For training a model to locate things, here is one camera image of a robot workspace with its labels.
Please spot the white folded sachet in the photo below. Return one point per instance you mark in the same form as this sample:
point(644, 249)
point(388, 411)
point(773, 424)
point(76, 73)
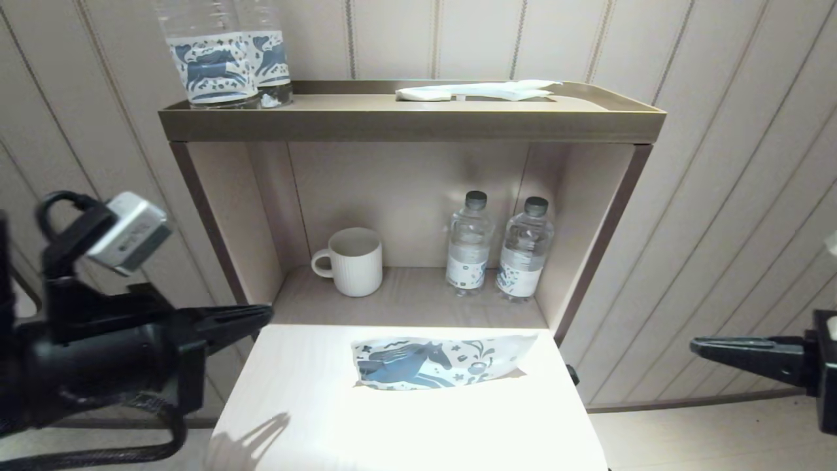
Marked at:
point(423, 95)

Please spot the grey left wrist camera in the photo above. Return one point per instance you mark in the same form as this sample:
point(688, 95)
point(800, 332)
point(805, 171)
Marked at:
point(131, 232)

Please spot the white packet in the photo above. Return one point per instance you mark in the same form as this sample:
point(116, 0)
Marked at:
point(503, 91)

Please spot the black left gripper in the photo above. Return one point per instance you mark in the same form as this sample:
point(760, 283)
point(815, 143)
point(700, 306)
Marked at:
point(176, 366)

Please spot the white pouch blue horse print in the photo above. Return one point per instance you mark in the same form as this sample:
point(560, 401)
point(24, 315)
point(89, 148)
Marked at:
point(444, 360)

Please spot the large horse-label water bottle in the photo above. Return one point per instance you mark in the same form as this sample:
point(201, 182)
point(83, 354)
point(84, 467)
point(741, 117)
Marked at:
point(212, 65)
point(274, 59)

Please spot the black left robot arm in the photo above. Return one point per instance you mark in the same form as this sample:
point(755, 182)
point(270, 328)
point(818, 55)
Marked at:
point(78, 373)

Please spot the beige wooden shelf unit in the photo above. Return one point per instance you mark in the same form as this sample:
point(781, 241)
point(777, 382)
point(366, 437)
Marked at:
point(405, 124)

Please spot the small capped water bottle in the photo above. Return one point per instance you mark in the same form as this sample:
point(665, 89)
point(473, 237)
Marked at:
point(525, 261)
point(469, 248)

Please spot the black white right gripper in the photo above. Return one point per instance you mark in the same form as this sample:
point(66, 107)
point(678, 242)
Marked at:
point(825, 373)

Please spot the white ribbed mug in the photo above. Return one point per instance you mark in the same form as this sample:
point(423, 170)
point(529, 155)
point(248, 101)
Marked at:
point(356, 265)

